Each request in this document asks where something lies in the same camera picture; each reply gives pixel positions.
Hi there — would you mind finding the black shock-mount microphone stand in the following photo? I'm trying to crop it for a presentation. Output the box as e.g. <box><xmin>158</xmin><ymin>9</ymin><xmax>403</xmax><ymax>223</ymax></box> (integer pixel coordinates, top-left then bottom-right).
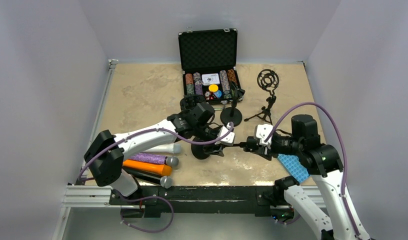
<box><xmin>179</xmin><ymin>94</ymin><xmax>207</xmax><ymax>113</ymax></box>

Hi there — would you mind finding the black silver-mesh microphone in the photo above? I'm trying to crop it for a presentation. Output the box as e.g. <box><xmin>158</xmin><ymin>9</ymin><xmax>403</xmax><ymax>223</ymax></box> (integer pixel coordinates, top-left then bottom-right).
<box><xmin>122</xmin><ymin>167</ymin><xmax>173</xmax><ymax>189</ymax></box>

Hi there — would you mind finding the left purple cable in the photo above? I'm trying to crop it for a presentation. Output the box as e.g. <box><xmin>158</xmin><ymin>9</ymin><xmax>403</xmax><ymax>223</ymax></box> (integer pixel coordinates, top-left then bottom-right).
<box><xmin>77</xmin><ymin>123</ymin><xmax>235</xmax><ymax>182</ymax></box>

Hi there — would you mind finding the black tripod stand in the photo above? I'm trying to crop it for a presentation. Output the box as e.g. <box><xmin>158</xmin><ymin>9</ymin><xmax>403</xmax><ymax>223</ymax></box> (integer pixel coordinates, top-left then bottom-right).
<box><xmin>243</xmin><ymin>68</ymin><xmax>280</xmax><ymax>126</ymax></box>

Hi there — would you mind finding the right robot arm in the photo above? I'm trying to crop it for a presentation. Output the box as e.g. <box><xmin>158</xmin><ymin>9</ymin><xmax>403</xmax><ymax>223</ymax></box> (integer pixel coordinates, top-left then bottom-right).
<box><xmin>239</xmin><ymin>114</ymin><xmax>371</xmax><ymax>240</ymax></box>

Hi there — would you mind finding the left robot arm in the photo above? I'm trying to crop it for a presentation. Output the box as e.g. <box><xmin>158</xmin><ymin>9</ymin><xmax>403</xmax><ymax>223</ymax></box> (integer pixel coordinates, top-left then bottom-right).
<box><xmin>78</xmin><ymin>102</ymin><xmax>235</xmax><ymax>205</ymax></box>

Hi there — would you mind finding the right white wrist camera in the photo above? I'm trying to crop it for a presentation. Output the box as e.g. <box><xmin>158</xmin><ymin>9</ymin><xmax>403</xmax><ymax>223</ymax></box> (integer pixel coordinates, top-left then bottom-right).
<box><xmin>254</xmin><ymin>124</ymin><xmax>274</xmax><ymax>149</ymax></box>

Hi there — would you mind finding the orange microphone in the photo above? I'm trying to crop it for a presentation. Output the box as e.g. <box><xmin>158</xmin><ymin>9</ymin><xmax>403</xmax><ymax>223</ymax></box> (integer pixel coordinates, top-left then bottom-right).
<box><xmin>122</xmin><ymin>159</ymin><xmax>173</xmax><ymax>176</ymax></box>

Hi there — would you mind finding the purple glitter microphone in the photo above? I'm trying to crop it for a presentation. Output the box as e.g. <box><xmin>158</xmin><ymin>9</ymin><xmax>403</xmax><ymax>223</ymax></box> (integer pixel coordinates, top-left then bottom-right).
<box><xmin>128</xmin><ymin>153</ymin><xmax>180</xmax><ymax>167</ymax></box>

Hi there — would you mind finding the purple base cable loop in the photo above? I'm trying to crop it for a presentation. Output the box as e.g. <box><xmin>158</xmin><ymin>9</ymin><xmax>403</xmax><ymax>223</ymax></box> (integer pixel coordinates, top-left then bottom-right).
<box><xmin>111</xmin><ymin>188</ymin><xmax>175</xmax><ymax>233</ymax></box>

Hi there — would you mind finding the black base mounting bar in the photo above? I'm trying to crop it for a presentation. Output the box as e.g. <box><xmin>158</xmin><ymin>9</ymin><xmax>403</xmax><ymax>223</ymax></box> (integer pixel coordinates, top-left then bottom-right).
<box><xmin>109</xmin><ymin>185</ymin><xmax>308</xmax><ymax>220</ymax></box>

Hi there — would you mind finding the blue building baseplate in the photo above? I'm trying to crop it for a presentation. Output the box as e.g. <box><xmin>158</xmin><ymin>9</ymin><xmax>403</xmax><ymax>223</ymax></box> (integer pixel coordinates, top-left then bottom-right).
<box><xmin>277</xmin><ymin>154</ymin><xmax>310</xmax><ymax>184</ymax></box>

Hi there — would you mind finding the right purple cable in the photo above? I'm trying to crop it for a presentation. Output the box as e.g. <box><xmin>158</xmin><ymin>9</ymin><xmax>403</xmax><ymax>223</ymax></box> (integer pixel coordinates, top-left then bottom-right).
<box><xmin>263</xmin><ymin>101</ymin><xmax>364</xmax><ymax>240</ymax></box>

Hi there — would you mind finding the white microphone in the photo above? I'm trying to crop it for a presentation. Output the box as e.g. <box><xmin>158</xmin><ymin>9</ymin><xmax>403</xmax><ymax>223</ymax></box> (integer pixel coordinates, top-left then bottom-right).
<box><xmin>143</xmin><ymin>143</ymin><xmax>182</xmax><ymax>155</ymax></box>

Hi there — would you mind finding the black poker chip case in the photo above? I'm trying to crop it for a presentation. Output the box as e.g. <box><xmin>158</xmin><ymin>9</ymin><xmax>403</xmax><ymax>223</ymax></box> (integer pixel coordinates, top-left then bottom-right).
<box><xmin>178</xmin><ymin>28</ymin><xmax>245</xmax><ymax>105</ymax></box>

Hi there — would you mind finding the black clip microphone stand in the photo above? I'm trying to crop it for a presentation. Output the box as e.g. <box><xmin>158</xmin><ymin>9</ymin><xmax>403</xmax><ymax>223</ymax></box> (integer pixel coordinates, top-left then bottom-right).
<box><xmin>220</xmin><ymin>82</ymin><xmax>243</xmax><ymax>127</ymax></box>

